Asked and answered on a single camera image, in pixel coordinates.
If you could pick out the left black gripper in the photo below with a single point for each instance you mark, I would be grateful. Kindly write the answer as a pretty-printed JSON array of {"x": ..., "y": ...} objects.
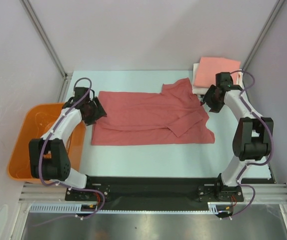
[{"x": 99, "y": 112}]

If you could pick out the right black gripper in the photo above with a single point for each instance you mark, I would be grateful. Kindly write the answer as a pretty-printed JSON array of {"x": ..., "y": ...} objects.
[{"x": 215, "y": 108}]

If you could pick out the red t shirt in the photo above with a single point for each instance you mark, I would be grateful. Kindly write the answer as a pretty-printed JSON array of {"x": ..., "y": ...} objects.
[{"x": 173, "y": 116}]

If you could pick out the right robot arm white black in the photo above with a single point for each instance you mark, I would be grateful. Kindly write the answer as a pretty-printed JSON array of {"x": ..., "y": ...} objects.
[{"x": 253, "y": 143}]

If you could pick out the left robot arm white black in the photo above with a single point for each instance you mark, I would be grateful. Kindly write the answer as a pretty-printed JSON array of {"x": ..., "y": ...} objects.
[{"x": 48, "y": 155}]

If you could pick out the folded pink t shirt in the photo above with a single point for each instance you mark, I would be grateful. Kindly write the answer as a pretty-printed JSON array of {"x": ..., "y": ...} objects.
[{"x": 205, "y": 74}]

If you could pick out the orange plastic laundry basket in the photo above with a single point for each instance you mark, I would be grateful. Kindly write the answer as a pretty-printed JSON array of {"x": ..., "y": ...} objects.
[{"x": 38, "y": 121}]

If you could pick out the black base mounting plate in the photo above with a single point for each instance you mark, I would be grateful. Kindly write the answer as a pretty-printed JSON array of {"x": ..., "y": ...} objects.
[{"x": 162, "y": 193}]

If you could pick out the left aluminium frame post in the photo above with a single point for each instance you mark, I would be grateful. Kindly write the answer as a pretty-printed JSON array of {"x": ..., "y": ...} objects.
[{"x": 33, "y": 17}]

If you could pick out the aluminium frame post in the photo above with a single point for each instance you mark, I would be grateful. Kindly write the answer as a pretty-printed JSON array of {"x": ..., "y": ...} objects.
[
  {"x": 33, "y": 17},
  {"x": 264, "y": 31}
]

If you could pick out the white slotted cable duct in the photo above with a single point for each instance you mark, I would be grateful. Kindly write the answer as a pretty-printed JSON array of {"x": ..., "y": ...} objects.
[{"x": 89, "y": 208}]

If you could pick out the right aluminium frame post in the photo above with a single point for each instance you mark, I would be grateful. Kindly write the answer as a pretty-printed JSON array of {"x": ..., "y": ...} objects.
[{"x": 264, "y": 31}]

